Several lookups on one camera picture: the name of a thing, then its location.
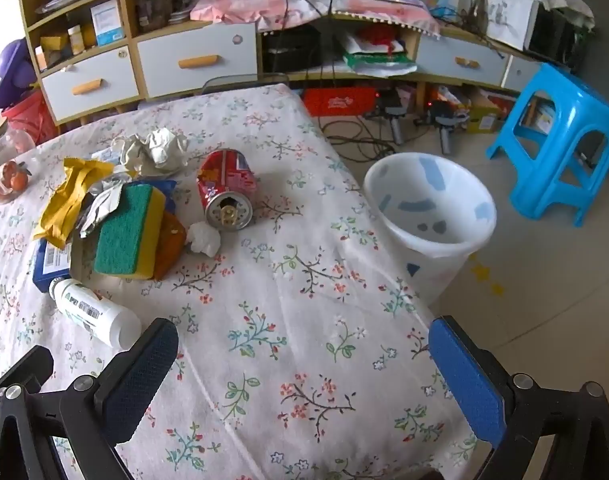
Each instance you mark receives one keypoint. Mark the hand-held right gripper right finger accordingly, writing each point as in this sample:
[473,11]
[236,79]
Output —
[464,385]

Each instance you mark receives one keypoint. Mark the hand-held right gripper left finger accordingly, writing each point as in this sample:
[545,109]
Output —
[143,377]

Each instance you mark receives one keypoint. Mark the white plastic bottle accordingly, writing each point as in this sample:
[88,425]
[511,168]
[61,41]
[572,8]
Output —
[94,310]

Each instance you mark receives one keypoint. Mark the white bin with blue patches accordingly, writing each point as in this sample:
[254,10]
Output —
[434,270]

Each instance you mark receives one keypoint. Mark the dark blue cardboard box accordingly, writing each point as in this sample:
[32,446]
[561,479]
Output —
[42,272]

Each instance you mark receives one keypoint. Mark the green and yellow sponge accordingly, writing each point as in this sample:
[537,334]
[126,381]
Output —
[124,230]

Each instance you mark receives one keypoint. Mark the white tissue ball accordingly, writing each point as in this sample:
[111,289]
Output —
[204,240]

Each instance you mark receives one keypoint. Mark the silver foil wrapper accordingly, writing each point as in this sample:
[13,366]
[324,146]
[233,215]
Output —
[102,207]

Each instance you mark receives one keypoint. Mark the crushed red soda can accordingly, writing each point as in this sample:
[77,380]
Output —
[224,180]

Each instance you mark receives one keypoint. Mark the mandarin orange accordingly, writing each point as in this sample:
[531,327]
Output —
[18,178]

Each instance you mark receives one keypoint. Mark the clear bag of oranges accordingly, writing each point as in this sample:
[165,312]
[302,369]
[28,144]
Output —
[9,152]

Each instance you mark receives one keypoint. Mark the red bag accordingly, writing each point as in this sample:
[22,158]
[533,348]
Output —
[32,120]

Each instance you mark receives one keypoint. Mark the narrow grey cabinet drawer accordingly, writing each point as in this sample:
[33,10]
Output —
[109,75]

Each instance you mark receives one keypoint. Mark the low wooden sideboard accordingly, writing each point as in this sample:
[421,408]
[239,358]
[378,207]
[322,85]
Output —
[414,82]

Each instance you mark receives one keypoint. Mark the blue plastic stool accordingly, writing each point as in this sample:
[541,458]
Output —
[569,95]

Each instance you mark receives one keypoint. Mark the red flat box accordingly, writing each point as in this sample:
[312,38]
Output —
[334,102]

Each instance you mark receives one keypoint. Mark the black chair back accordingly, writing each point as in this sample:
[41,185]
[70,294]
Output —
[244,80]

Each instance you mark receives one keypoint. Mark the short grey sideboard drawer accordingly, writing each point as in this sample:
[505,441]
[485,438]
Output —
[521,72]

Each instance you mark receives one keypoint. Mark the long grey sideboard drawer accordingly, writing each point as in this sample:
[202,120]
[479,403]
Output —
[444,55]

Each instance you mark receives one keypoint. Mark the purple hat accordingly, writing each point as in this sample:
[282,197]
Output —
[12,70]

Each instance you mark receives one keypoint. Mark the pile of red green bags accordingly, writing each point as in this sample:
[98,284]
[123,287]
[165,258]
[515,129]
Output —
[379,55]

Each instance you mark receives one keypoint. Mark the wide grey cabinet drawer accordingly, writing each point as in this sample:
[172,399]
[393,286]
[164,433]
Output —
[204,40]

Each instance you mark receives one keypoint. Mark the yellow jar with white lid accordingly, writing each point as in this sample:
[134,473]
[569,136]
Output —
[75,40]

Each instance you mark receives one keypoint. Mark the wooden shelf cabinet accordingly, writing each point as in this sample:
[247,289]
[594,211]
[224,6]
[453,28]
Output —
[129,25]

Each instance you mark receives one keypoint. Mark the blue and white box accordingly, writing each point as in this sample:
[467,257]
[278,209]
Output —
[107,22]

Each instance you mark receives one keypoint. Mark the black appliance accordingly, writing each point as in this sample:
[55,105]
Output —
[554,35]

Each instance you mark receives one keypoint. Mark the white box with ink drawing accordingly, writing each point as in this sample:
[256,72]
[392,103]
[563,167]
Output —
[509,15]

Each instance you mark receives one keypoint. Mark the pink patterned cloth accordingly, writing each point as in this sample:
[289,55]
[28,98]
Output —
[234,7]

